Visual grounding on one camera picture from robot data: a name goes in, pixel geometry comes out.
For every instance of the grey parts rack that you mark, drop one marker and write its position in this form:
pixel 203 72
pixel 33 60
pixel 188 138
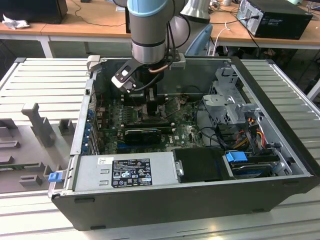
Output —
pixel 37 150

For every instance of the wooden desk white frame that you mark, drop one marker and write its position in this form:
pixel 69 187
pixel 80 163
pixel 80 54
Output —
pixel 275 41
pixel 75 27

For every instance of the blue card retainer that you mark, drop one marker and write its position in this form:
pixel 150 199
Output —
pixel 88 131

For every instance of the black open PC case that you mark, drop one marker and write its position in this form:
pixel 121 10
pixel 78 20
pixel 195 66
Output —
pixel 150 207

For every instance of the black graphics card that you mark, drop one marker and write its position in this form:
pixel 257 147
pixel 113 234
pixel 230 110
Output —
pixel 142 137

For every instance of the green RAM stick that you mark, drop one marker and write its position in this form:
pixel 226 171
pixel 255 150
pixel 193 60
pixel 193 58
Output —
pixel 147 122
pixel 20 165

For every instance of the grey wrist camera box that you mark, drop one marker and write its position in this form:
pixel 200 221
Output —
pixel 178 62

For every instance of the black RAM slot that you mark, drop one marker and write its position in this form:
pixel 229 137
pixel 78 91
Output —
pixel 150 128

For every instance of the blue release latch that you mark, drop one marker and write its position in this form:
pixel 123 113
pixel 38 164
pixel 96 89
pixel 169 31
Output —
pixel 55 177

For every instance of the crumpled white paper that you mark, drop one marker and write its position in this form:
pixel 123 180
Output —
pixel 15 23

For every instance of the large black box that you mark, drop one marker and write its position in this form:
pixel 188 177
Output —
pixel 32 11

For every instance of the green motherboard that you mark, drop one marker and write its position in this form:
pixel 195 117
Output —
pixel 185 135

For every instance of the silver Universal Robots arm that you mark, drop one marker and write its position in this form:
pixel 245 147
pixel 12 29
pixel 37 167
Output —
pixel 147 30

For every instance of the pale blue chair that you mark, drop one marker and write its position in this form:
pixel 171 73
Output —
pixel 200 40

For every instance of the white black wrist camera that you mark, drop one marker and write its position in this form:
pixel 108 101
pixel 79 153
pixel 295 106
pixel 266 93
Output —
pixel 125 75

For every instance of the hard disk in blue carrier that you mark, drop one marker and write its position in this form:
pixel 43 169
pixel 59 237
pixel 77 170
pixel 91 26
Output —
pixel 236 158

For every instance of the grey power supply unit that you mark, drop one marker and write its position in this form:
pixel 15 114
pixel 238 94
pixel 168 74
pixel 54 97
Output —
pixel 87 175

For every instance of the black desktop computer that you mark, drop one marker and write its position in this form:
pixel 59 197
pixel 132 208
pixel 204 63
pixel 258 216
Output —
pixel 282 22

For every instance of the black plastic shroud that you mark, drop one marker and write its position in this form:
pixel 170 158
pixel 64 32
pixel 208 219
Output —
pixel 200 165

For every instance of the silver metal drive cage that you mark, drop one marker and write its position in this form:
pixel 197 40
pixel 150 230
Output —
pixel 225 105

